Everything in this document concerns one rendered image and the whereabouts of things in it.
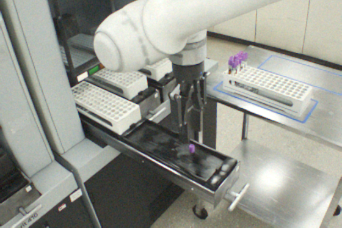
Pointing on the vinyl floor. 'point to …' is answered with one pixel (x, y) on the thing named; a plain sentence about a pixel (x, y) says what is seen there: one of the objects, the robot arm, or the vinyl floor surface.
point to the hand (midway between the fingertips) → (190, 126)
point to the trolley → (255, 109)
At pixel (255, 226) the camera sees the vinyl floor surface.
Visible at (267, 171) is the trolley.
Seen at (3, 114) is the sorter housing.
